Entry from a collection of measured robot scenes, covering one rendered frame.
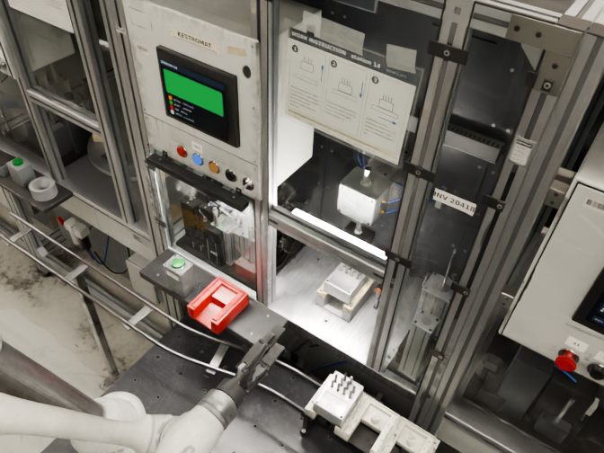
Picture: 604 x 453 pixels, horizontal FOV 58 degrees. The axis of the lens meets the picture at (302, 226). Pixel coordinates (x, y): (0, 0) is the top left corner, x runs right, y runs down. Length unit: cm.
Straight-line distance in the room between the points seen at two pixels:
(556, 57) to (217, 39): 72
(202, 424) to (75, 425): 27
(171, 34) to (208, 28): 13
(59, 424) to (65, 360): 169
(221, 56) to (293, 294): 88
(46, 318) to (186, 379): 134
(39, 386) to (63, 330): 163
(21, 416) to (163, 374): 82
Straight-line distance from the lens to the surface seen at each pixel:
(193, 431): 134
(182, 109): 149
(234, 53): 130
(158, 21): 145
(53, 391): 150
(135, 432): 146
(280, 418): 189
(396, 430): 169
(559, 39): 97
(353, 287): 176
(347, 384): 164
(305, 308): 184
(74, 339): 304
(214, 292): 183
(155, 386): 199
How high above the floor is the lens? 237
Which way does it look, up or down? 44 degrees down
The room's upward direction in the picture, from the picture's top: 3 degrees clockwise
